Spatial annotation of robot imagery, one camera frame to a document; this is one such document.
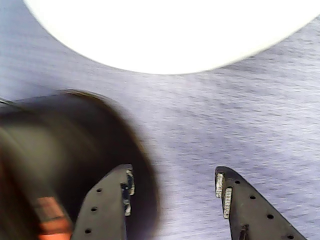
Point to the white round plate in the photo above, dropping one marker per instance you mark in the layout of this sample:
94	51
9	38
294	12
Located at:
162	30

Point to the black metal bucket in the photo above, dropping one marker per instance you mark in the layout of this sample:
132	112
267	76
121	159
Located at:
62	137

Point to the red cube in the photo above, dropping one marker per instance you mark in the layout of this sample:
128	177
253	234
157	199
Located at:
53	220

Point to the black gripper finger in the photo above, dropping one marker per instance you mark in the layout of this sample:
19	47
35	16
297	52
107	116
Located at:
105	212
250	220

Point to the blue woven tablecloth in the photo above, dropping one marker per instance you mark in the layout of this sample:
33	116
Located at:
225	120

